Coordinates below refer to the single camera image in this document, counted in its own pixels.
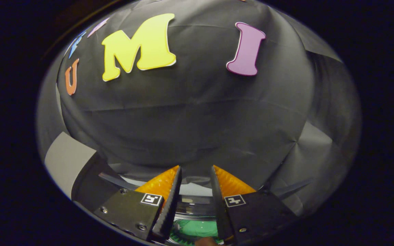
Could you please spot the grey washing machine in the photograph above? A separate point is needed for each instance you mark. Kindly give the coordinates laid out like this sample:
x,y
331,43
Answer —
x,y
89,184

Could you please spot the black backdrop cloth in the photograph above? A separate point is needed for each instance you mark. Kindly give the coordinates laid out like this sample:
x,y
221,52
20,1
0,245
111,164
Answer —
x,y
190,116

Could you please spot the grey cabinet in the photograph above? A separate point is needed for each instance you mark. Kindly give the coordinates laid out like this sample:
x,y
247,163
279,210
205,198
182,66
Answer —
x,y
65,160

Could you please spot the green polo shirt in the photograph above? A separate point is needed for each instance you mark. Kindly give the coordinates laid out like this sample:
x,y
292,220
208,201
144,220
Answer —
x,y
193,229

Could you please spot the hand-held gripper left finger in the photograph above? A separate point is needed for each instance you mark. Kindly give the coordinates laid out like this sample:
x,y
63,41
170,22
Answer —
x,y
128,208

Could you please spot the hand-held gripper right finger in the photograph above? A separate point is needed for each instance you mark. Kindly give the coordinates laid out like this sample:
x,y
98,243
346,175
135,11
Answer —
x,y
255,212

